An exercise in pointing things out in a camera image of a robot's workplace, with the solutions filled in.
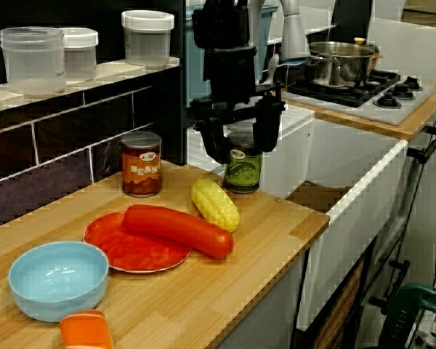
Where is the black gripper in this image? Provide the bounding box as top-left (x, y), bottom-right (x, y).
top-left (190, 46), bottom-right (286, 165)

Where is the green pea can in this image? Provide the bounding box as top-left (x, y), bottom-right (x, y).
top-left (222, 143), bottom-right (265, 194)

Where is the yellow toy corn cob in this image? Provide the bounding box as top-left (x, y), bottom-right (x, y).
top-left (190, 178), bottom-right (241, 233)

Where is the red chili pepper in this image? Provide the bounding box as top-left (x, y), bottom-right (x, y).
top-left (123, 204), bottom-right (236, 260)

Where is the teal plastic dish rack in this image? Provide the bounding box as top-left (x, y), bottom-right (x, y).
top-left (186, 0), bottom-right (279, 109)

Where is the orange labelled jar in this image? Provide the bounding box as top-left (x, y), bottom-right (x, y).
top-left (121, 131), bottom-right (163, 198)

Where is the white toy sink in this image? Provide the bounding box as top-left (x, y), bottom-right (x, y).
top-left (187, 97), bottom-right (410, 332)

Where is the white tiled shelf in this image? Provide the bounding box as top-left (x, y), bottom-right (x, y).
top-left (0, 56), bottom-right (181, 117)

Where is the steel cooking pot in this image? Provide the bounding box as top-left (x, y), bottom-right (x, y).
top-left (304, 36), bottom-right (383, 89)

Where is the grey toy stove top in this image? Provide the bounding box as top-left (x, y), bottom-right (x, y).
top-left (281, 68), bottom-right (436, 127)

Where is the black stove knob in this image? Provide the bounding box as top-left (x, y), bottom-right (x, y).
top-left (387, 82), bottom-right (417, 101)
top-left (403, 75), bottom-right (424, 92)
top-left (372, 90), bottom-right (403, 110)

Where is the red plastic plate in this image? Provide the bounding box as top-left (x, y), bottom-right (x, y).
top-left (83, 212), bottom-right (193, 274)

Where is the clear jar without lid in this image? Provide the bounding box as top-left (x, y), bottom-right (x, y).
top-left (0, 26), bottom-right (67, 96)

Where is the light blue bowl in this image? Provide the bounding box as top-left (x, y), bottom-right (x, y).
top-left (7, 241), bottom-right (110, 324)

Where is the orange white toy sushi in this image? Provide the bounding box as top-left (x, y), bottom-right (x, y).
top-left (59, 309), bottom-right (114, 349)

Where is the black kitchen frame post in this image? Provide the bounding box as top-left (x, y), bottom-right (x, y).
top-left (177, 0), bottom-right (189, 167)

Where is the black cabinet handle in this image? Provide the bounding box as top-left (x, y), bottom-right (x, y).
top-left (406, 125), bottom-right (436, 164)
top-left (368, 260), bottom-right (411, 316)

